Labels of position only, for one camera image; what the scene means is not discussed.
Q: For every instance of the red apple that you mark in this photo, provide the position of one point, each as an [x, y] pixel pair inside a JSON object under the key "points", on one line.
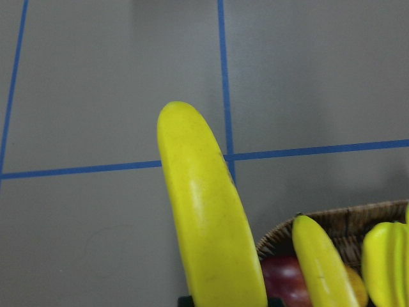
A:
{"points": [[284, 280]]}

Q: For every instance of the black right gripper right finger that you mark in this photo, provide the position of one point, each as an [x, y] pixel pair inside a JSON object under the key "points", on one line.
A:
{"points": [[275, 302]]}

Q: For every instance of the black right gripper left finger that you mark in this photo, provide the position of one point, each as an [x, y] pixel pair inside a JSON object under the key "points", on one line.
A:
{"points": [[185, 301]]}

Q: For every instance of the brown wicker basket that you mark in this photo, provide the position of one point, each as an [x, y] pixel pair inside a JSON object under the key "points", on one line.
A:
{"points": [[346, 227]]}

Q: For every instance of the yellow banana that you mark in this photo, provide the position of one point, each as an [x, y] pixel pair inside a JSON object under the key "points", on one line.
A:
{"points": [[385, 264], [324, 272], [215, 240]]}

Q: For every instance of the orange red mango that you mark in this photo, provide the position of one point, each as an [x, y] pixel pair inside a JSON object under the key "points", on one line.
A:
{"points": [[358, 287]]}

